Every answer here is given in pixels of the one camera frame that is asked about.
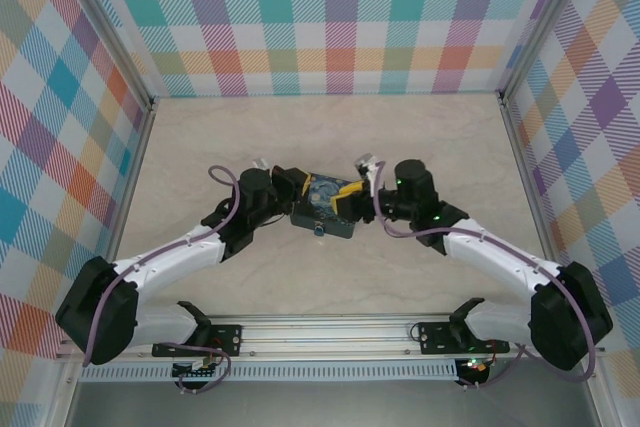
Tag blue starry night tin box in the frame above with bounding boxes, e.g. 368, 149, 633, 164
288, 171, 359, 241

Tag small controller circuit board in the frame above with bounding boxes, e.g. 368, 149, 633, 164
171, 360, 222, 382
455, 355, 490, 384

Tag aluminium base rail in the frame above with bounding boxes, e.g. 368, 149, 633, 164
57, 313, 607, 360

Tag white slotted cable duct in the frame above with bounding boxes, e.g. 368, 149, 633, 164
78, 358, 460, 384

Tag aluminium frame post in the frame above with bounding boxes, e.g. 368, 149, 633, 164
497, 0, 594, 103
63, 0, 157, 111

